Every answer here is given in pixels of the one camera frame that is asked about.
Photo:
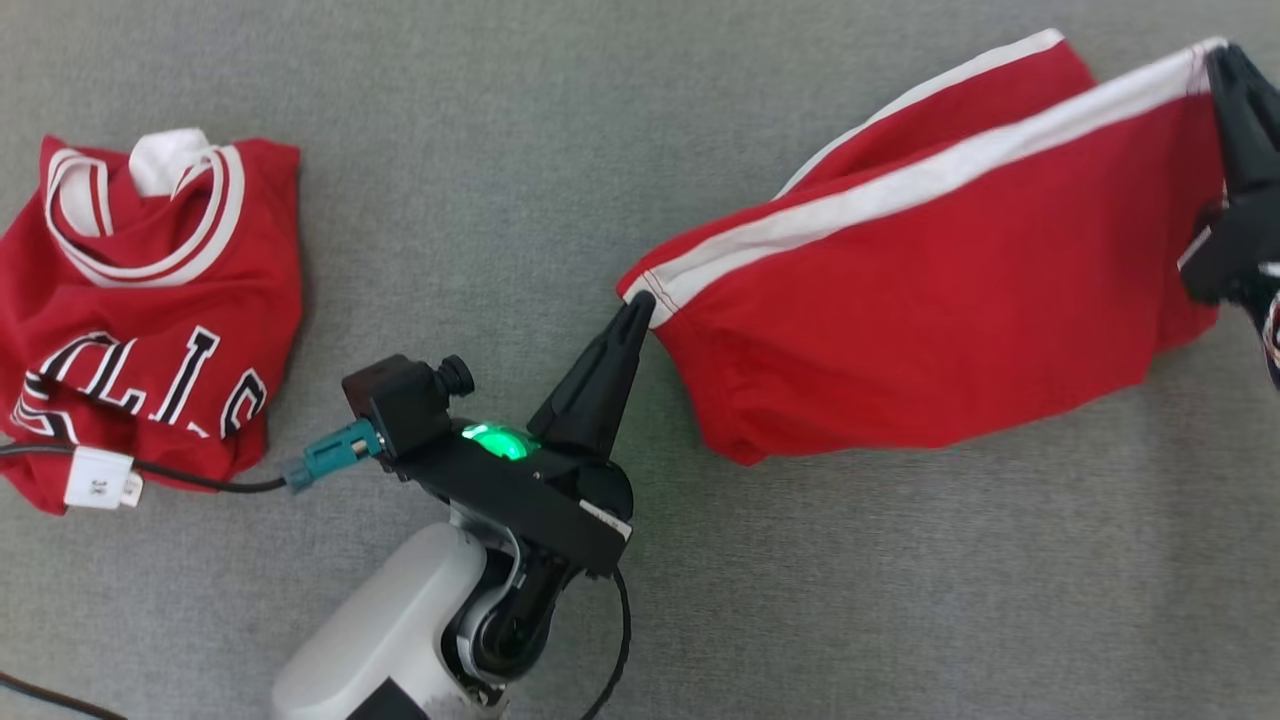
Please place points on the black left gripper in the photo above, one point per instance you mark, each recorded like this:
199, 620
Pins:
520, 490

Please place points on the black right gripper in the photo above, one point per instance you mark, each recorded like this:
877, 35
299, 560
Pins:
1240, 250

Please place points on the red shorts with white stripes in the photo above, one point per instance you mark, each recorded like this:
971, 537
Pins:
950, 300

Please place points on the red basketball jersey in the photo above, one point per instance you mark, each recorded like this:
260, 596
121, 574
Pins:
150, 320

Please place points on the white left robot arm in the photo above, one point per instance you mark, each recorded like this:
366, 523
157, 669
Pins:
400, 630

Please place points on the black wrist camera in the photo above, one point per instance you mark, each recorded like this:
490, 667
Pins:
405, 400

